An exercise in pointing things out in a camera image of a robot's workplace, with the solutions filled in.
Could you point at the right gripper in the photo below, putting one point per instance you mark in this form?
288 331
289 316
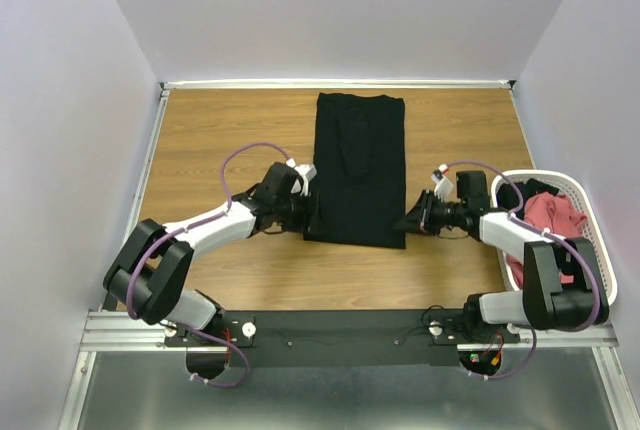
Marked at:
419 218

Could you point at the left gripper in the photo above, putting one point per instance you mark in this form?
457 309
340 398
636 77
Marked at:
304 212

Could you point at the black t shirt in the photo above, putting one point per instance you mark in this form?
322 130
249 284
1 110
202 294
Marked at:
359 155

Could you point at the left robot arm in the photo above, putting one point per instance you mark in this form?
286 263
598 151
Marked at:
149 273

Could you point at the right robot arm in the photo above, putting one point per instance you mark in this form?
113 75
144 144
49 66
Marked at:
562 288

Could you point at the black garment in basket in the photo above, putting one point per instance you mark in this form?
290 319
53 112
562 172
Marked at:
515 192

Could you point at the pink shirt in basket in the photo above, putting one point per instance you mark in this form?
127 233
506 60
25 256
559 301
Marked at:
544 210

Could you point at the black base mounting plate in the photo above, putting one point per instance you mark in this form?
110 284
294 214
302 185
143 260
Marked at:
268 339

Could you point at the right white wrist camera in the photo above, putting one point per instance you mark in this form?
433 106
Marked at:
443 185

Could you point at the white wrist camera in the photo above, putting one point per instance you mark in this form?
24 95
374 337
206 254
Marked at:
305 174
443 185

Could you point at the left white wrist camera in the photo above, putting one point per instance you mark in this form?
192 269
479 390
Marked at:
305 174

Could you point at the aluminium back table rail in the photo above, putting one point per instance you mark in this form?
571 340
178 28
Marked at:
294 83

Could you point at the aluminium front frame rail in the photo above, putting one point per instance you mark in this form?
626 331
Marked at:
129 377

